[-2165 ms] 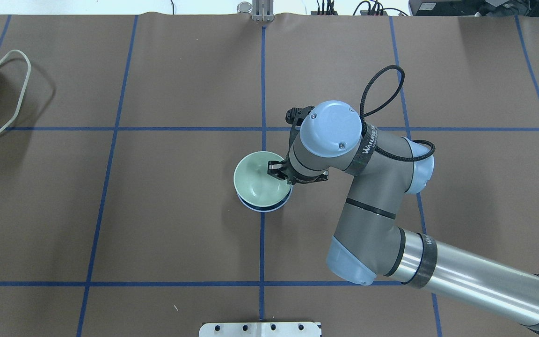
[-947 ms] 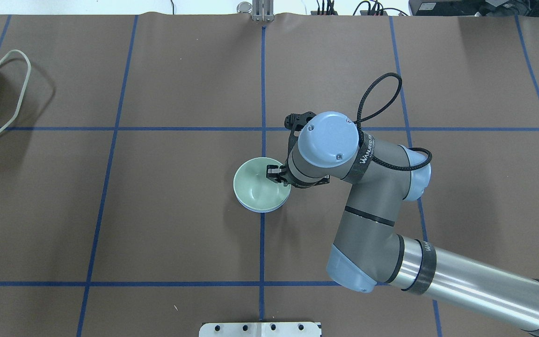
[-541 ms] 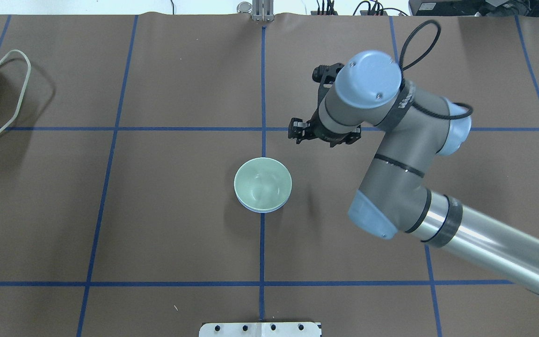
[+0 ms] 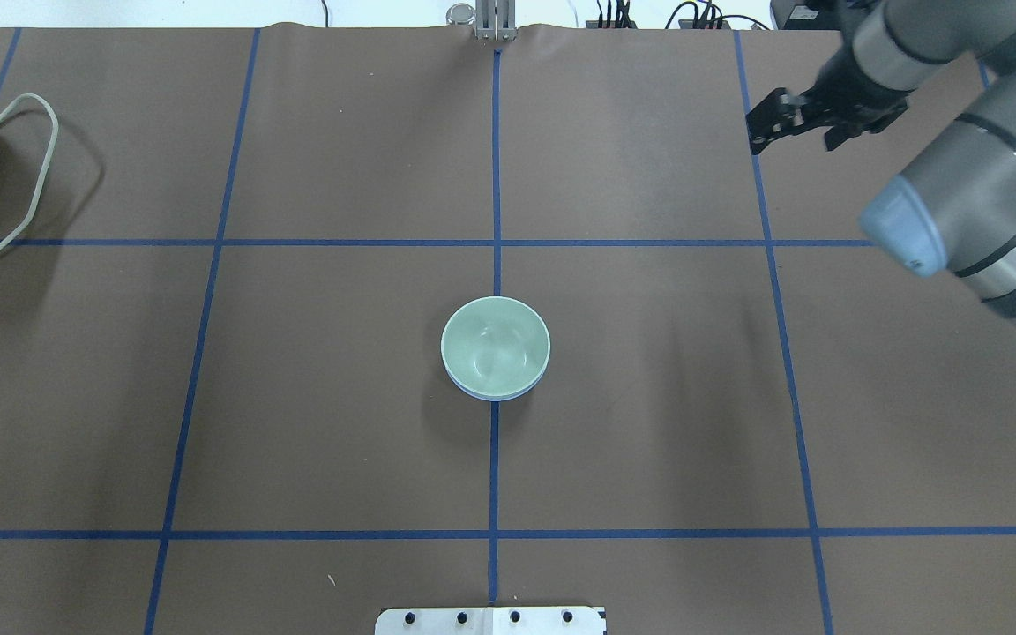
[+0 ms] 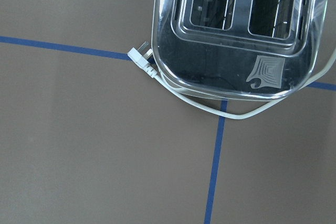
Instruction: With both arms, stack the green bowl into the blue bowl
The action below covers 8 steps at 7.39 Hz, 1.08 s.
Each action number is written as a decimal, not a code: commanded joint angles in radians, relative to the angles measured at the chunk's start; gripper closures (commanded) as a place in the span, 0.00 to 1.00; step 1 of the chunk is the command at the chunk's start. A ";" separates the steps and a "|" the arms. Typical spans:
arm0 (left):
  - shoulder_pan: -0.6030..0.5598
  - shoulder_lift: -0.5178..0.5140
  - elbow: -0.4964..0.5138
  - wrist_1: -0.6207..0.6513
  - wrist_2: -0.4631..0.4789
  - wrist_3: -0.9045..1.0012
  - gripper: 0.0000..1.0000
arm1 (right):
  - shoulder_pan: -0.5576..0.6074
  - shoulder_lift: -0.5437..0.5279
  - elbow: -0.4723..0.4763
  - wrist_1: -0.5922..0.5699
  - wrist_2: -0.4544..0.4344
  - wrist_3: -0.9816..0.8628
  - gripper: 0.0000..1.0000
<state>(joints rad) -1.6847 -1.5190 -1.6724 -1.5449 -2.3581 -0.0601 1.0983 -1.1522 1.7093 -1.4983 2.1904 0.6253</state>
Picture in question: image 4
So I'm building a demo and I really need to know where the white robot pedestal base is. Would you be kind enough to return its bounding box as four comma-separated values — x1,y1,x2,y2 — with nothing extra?
374,606,608,634

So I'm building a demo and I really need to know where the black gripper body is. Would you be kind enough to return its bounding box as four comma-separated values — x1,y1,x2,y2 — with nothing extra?
801,41,912,133

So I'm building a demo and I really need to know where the black cable cluster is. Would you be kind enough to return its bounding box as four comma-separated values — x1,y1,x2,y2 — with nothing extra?
624,1,777,31

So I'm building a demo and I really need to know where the black electronics box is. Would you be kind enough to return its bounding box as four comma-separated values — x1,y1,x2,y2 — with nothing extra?
769,0,858,31

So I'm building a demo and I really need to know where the green bowl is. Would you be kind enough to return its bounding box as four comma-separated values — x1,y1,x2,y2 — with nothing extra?
439,295,552,370

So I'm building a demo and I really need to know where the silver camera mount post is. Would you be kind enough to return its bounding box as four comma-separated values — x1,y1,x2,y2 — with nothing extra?
446,0,519,41

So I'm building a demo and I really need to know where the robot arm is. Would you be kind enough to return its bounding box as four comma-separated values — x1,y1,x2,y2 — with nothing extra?
746,1,1016,326

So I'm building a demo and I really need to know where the blue bowl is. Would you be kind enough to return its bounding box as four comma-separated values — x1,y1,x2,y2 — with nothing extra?
444,365,548,402

